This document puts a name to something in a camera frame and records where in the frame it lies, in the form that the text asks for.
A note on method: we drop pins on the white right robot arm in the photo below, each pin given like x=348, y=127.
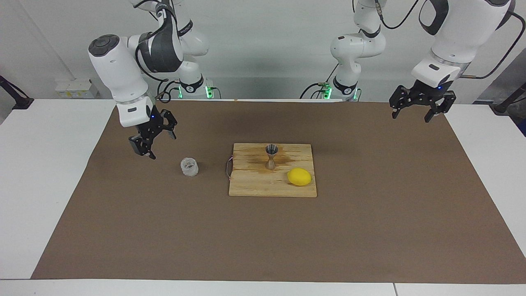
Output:
x=119, y=70

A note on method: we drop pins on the metal double jigger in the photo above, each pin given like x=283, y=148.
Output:
x=271, y=150

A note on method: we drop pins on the wooden cutting board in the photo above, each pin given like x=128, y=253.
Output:
x=254, y=185

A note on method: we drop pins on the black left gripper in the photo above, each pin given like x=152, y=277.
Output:
x=427, y=91

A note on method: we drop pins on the black clamp stand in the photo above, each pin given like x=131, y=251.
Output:
x=22, y=102
x=501, y=109

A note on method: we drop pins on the yellow lemon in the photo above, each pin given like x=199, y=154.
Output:
x=299, y=176

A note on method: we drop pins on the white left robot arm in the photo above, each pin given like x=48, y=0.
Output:
x=357, y=45

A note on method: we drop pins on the brown table mat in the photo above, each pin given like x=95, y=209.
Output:
x=164, y=230

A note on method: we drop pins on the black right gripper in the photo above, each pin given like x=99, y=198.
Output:
x=151, y=125

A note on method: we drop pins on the dark blue object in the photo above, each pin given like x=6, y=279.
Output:
x=523, y=127

